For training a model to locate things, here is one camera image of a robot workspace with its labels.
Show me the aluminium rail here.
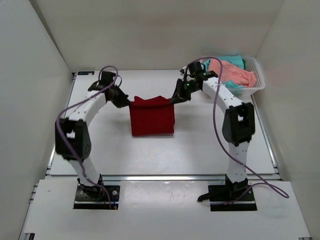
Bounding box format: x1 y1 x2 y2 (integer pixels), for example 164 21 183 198
102 174 225 182

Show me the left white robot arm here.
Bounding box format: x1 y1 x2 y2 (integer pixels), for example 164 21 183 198
55 80 131 201

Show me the pink t shirt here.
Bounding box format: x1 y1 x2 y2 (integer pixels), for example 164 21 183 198
203 58 257 88

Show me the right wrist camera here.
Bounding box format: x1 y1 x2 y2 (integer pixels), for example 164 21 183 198
180 61 206 78

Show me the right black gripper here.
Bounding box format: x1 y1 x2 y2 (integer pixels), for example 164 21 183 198
170 79 201 105

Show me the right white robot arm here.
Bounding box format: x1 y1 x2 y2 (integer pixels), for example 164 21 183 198
170 69 256 200

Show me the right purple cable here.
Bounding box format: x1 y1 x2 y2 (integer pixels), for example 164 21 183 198
182 56 290 207

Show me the teal t shirt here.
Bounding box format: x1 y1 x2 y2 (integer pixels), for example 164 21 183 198
217 54 245 89

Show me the white plastic laundry basket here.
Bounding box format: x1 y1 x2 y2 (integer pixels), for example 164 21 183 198
199 55 266 97

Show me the red t shirt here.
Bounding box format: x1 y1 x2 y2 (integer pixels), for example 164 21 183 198
129 96 175 137

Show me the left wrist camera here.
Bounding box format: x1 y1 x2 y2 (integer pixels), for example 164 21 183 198
98 71 123 87

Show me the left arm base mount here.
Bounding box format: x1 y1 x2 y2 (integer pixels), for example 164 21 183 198
73 178 121 210

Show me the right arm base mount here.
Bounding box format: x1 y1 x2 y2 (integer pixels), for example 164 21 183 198
197 176 258 212

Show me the green t shirt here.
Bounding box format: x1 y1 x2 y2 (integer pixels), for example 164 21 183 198
242 58 247 70

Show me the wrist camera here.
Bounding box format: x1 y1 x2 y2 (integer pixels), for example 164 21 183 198
180 61 206 78
98 71 123 87

